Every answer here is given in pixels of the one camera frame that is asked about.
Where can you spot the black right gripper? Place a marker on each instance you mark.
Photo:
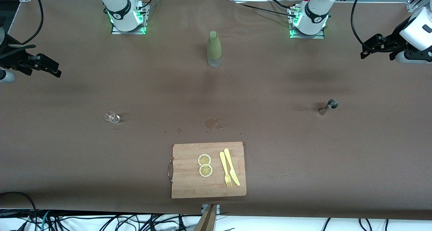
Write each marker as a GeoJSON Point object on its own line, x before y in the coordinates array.
{"type": "Point", "coordinates": [13, 55]}

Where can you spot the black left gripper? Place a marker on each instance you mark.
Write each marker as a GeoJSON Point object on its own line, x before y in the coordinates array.
{"type": "Point", "coordinates": [394, 41]}

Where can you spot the shiny steel jigger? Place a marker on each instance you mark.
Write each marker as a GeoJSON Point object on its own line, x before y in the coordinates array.
{"type": "Point", "coordinates": [331, 104]}

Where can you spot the clear glass measuring cup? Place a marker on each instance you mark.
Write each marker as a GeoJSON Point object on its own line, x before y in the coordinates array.
{"type": "Point", "coordinates": [112, 117]}

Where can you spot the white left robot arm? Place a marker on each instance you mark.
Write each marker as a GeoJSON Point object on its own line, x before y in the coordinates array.
{"type": "Point", "coordinates": [315, 11]}

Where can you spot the brown table cover sheet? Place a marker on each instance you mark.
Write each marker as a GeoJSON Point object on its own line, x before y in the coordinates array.
{"type": "Point", "coordinates": [101, 173]}

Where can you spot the green sleeved glass bottle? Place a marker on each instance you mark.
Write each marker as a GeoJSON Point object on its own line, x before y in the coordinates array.
{"type": "Point", "coordinates": [214, 47]}

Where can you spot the liquid spill puddle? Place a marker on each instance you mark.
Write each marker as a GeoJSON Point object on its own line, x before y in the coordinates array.
{"type": "Point", "coordinates": [212, 123]}

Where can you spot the yellow plastic knife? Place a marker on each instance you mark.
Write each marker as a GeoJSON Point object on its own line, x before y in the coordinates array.
{"type": "Point", "coordinates": [231, 165]}

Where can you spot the yellow lemon slice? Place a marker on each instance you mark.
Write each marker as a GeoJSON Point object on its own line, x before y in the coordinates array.
{"type": "Point", "coordinates": [206, 171]}
{"type": "Point", "coordinates": [204, 159]}

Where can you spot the wooden cutting board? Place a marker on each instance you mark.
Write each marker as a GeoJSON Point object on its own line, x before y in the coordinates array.
{"type": "Point", "coordinates": [189, 187]}

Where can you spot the yellow plastic fork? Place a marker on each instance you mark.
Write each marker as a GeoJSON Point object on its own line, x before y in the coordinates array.
{"type": "Point", "coordinates": [223, 165]}

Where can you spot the aluminium frame profile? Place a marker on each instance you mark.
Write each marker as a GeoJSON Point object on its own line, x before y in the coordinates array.
{"type": "Point", "coordinates": [418, 0]}

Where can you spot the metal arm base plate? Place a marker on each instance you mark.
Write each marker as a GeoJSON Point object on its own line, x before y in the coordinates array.
{"type": "Point", "coordinates": [143, 23]}
{"type": "Point", "coordinates": [293, 33]}

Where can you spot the small metal bracket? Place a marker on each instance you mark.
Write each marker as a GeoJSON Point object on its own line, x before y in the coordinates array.
{"type": "Point", "coordinates": [218, 208]}

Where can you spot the brown wooden post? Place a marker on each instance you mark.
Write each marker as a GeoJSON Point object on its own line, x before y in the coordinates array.
{"type": "Point", "coordinates": [206, 221]}

